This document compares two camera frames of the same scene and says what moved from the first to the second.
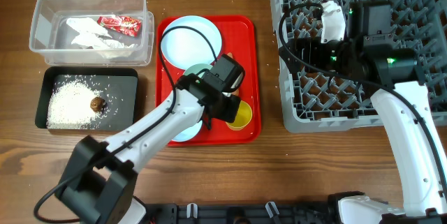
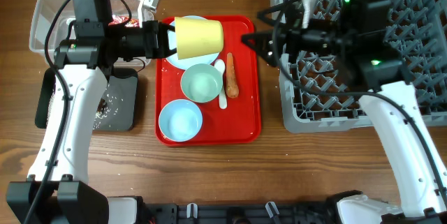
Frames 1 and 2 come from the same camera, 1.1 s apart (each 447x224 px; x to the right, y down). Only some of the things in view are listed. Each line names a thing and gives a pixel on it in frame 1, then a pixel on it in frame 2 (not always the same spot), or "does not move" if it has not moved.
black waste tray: [118, 86] does not move
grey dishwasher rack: [326, 100] does not move
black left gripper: [229, 115] → [154, 28]
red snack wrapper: [125, 25] does not move
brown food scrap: [96, 104] does not move
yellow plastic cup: [243, 117] → [198, 37]
